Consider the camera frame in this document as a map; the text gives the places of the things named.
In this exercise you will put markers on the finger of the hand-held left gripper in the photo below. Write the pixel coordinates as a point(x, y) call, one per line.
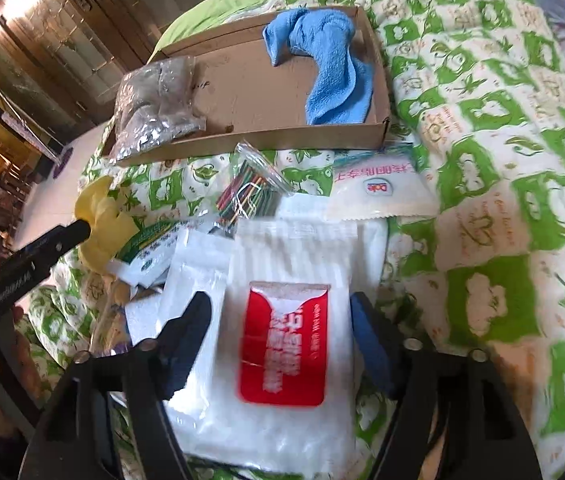
point(62, 240)

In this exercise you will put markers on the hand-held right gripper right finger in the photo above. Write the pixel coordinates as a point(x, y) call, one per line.
point(370, 345)

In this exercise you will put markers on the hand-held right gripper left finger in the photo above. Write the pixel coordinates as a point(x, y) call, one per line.
point(191, 342)

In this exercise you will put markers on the yellow cloth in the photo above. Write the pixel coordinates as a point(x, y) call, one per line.
point(100, 210)

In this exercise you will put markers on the white plastic packet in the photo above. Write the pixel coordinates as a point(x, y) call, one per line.
point(140, 312)

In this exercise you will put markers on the white pouch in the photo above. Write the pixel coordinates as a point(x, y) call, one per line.
point(197, 270)

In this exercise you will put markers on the green and white packet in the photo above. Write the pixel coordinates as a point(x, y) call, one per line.
point(147, 255)

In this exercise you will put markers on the white tissue packet red label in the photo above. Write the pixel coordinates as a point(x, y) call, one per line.
point(282, 340)

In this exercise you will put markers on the clear bag of coloured sticks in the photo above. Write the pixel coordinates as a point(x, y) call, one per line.
point(247, 195)

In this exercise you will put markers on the shallow cardboard box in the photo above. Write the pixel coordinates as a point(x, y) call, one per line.
point(242, 90)

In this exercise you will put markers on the small purple object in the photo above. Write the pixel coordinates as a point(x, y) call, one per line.
point(65, 160)

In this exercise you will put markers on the white packet with round label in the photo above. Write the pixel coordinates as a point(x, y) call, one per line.
point(377, 195)

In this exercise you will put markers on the clear bag of grey material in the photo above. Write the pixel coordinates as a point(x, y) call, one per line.
point(152, 110)

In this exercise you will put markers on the green printed blanket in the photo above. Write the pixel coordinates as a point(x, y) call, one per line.
point(487, 160)

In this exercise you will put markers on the wooden cabinet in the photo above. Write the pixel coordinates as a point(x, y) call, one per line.
point(62, 20)

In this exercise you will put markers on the plain green bedsheet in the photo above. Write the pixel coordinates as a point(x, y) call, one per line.
point(197, 15)

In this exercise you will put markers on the blue towel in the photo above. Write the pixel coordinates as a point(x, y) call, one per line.
point(332, 80)

